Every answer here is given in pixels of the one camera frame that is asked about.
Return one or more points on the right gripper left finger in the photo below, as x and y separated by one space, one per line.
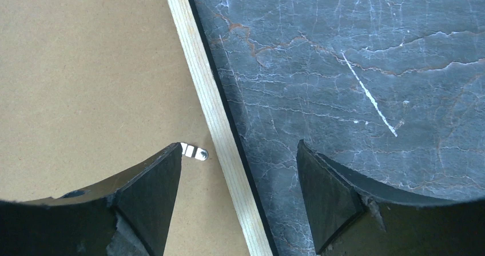
128 213

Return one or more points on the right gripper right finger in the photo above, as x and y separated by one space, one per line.
352 214

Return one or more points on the wooden picture frame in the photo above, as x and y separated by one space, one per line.
222 130

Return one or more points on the brown cardboard backing board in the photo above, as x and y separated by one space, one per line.
90 88

